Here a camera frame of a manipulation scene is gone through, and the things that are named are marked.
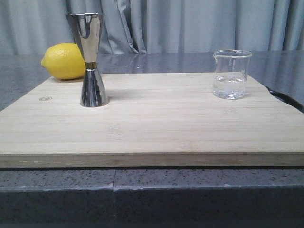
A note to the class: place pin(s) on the small glass beaker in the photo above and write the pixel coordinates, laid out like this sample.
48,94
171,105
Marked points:
231,70

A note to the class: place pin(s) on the steel double jigger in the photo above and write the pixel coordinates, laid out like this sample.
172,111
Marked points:
87,30

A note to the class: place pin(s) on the wooden cutting board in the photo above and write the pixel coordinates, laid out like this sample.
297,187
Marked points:
151,120

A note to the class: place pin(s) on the yellow lemon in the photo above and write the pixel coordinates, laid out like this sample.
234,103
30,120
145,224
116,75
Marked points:
64,61

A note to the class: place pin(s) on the grey curtain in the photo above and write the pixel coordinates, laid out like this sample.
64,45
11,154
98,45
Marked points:
156,26

